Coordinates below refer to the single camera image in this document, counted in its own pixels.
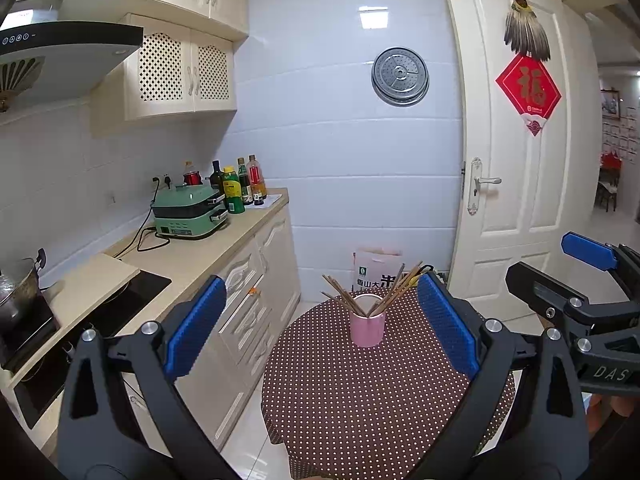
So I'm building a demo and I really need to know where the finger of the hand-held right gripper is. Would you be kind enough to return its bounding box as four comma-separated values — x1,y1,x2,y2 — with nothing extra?
560,231,640,306
505,261,640,368

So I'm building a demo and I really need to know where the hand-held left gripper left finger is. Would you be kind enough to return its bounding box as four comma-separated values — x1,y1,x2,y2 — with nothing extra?
57,275,228,480

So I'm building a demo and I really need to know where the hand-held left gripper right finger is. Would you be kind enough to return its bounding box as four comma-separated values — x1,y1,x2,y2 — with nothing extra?
416,272,588,480

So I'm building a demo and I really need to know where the bunch of wooden chopsticks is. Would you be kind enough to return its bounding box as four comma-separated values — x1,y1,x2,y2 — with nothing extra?
321,261,433,318

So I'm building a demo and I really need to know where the pink cup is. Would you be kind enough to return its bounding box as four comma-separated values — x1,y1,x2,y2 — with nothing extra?
350,294,387,348

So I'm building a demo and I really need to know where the person's right hand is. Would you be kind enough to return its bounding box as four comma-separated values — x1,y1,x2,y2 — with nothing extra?
585,395,640,436

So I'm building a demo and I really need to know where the dark wooden chair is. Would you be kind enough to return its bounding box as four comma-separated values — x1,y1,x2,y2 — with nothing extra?
595,152,626,213

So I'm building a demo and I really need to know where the beige countertop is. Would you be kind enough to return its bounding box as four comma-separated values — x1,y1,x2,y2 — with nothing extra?
0,187,291,411

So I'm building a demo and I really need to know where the cream panel door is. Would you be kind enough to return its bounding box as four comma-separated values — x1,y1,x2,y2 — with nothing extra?
440,0,601,306

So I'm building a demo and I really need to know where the white paper bag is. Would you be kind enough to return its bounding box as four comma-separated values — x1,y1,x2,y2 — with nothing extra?
351,247,406,293

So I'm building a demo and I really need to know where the light wooden cutting board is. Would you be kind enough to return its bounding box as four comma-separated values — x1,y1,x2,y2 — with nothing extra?
37,253,142,356

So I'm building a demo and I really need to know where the green electric cooker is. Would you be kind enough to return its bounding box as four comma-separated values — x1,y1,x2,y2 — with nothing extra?
151,185,230,240

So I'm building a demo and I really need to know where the brown polka dot tablecloth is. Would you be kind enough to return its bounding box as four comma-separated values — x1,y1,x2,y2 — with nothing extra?
261,287,516,480

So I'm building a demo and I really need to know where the green bottle yellow cap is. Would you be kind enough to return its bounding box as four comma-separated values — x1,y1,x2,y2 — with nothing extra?
222,166,244,214

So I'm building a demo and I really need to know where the dark bottle green label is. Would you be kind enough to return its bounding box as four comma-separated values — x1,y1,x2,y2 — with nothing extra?
236,157,253,205

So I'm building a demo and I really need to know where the clear bottle red label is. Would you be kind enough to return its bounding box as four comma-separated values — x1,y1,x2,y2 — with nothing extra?
246,154,267,201

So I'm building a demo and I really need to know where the black glass stove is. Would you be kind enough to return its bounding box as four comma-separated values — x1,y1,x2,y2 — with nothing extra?
0,270,173,431

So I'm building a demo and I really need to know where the red diamond door decoration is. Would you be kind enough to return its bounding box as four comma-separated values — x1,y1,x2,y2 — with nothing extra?
495,52,562,137

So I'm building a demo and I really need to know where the steel cooking pot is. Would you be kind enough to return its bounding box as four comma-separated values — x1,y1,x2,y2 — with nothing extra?
0,249,51,333

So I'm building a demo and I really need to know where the grey feather fan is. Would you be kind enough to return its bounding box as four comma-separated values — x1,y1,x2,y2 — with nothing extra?
504,0,552,63

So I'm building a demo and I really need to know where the cream lattice door cabinet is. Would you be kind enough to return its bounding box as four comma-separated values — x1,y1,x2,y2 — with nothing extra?
90,14,238,122

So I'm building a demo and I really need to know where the black range hood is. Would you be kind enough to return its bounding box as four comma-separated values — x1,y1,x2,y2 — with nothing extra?
0,0,145,111

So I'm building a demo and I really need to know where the black power cable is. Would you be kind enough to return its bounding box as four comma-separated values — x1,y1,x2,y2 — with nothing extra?
136,180,173,253

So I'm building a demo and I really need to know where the metal door handle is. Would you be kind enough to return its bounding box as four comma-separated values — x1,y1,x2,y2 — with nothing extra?
467,156,502,216

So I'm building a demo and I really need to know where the framed wall picture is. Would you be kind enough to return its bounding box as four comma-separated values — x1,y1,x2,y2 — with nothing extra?
600,89,621,120

